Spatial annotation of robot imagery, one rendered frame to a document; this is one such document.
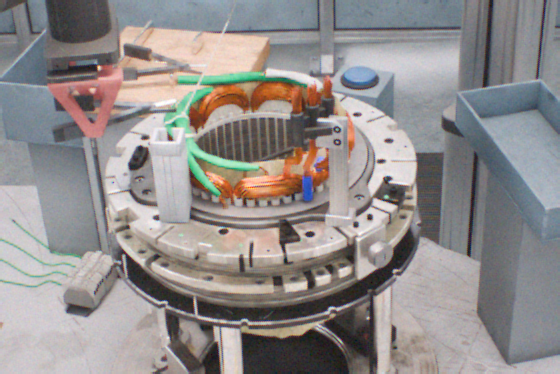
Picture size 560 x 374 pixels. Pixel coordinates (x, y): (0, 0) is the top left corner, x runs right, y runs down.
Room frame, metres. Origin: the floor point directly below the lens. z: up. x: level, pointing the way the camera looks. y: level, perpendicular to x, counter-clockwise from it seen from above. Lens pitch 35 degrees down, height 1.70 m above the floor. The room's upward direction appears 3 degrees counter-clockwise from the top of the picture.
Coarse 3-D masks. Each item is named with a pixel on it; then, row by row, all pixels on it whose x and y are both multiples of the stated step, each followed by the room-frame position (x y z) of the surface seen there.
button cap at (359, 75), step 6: (360, 66) 1.22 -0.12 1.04; (348, 72) 1.21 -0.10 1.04; (354, 72) 1.21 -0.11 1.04; (360, 72) 1.20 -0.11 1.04; (366, 72) 1.20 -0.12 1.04; (372, 72) 1.20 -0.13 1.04; (348, 78) 1.19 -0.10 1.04; (354, 78) 1.19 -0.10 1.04; (360, 78) 1.19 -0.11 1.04; (366, 78) 1.19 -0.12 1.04; (372, 78) 1.19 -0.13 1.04; (354, 84) 1.19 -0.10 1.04; (360, 84) 1.19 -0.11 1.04; (366, 84) 1.19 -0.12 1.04
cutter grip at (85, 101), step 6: (54, 96) 0.94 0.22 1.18; (78, 96) 0.94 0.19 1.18; (84, 96) 0.94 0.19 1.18; (90, 96) 0.94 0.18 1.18; (54, 102) 0.94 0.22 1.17; (78, 102) 0.94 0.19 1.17; (84, 102) 0.93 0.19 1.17; (90, 102) 0.93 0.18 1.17; (60, 108) 0.94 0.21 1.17; (84, 108) 0.93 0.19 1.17; (90, 108) 0.93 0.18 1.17
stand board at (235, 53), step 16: (128, 32) 1.31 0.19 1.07; (160, 32) 1.31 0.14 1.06; (176, 32) 1.30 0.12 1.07; (192, 32) 1.30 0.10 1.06; (208, 32) 1.30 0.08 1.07; (160, 48) 1.26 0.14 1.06; (176, 48) 1.26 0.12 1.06; (192, 48) 1.26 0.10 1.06; (208, 48) 1.25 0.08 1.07; (224, 48) 1.25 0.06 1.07; (240, 48) 1.25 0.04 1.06; (256, 48) 1.25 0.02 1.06; (128, 64) 1.22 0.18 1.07; (144, 64) 1.22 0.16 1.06; (160, 64) 1.22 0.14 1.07; (224, 64) 1.21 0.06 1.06; (240, 64) 1.20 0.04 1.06; (256, 64) 1.21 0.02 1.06; (144, 80) 1.18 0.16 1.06; (160, 80) 1.17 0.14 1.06; (128, 96) 1.14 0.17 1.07; (144, 96) 1.14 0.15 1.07; (160, 96) 1.13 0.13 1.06; (176, 96) 1.13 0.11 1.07; (96, 112) 1.14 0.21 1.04; (112, 112) 1.14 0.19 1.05
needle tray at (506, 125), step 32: (480, 96) 1.11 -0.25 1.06; (512, 96) 1.12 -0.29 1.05; (544, 96) 1.11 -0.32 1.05; (480, 128) 1.03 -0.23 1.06; (512, 128) 1.08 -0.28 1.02; (544, 128) 1.08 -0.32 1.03; (512, 160) 1.02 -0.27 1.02; (544, 160) 1.01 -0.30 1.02; (512, 192) 0.94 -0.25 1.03; (544, 192) 0.95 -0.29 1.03; (512, 224) 0.96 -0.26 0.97; (544, 224) 0.86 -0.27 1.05; (512, 256) 0.95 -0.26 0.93; (544, 256) 0.95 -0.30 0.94; (480, 288) 1.03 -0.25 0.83; (512, 288) 0.95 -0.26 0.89; (544, 288) 0.95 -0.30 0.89; (512, 320) 0.94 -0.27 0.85; (544, 320) 0.95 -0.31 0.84; (512, 352) 0.94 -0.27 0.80; (544, 352) 0.95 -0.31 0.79
